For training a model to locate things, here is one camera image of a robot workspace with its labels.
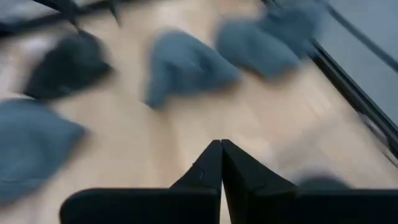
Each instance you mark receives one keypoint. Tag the blue-grey denim cap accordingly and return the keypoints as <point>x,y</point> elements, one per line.
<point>186,68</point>
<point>31,149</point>
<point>261,46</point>

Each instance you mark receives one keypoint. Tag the black aluminium table frame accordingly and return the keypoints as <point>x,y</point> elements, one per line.
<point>357,95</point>

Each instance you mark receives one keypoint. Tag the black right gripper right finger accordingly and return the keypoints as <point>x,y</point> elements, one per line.
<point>280,208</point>

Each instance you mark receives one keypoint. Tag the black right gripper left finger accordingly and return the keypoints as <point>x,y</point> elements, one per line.
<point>140,208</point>

